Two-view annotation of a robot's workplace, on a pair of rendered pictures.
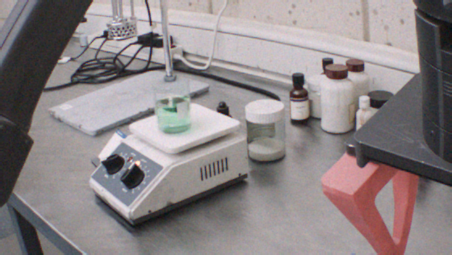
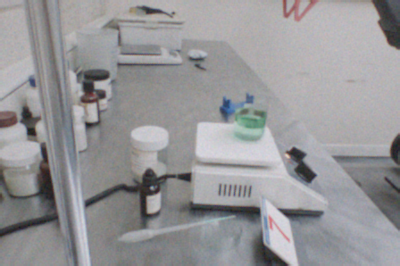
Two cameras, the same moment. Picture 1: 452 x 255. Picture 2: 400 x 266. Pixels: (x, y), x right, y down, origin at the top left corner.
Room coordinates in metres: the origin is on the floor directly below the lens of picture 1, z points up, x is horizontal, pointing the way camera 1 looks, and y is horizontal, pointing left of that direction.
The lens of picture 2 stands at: (1.17, 0.27, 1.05)
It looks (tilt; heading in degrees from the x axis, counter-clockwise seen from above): 26 degrees down; 216
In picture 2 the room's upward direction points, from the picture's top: 4 degrees clockwise
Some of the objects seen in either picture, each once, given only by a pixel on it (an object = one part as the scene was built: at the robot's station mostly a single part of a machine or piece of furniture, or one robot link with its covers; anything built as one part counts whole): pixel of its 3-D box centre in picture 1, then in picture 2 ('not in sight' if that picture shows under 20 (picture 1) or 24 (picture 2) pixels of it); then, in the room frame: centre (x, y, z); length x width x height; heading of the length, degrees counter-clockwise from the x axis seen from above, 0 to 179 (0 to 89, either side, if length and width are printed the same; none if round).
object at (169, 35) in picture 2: not in sight; (151, 29); (-0.03, -0.93, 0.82); 0.37 x 0.31 x 0.14; 45
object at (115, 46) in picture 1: (129, 44); not in sight; (1.54, 0.24, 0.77); 0.40 x 0.06 x 0.04; 42
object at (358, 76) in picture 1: (355, 87); (9, 143); (0.98, -0.24, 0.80); 0.06 x 0.06 x 0.10
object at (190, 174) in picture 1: (171, 160); (248, 167); (0.76, 0.08, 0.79); 0.22 x 0.13 x 0.08; 126
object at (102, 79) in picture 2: not in sight; (97, 85); (0.66, -0.44, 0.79); 0.07 x 0.07 x 0.07
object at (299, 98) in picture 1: (299, 97); (52, 169); (0.97, -0.13, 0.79); 0.03 x 0.03 x 0.08
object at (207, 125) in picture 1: (182, 126); (235, 142); (0.78, 0.06, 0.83); 0.12 x 0.12 x 0.01; 36
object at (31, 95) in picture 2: not in sight; (44, 103); (0.86, -0.35, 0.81); 0.06 x 0.06 x 0.11
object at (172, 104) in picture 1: (170, 104); (252, 116); (0.76, 0.07, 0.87); 0.06 x 0.05 x 0.08; 65
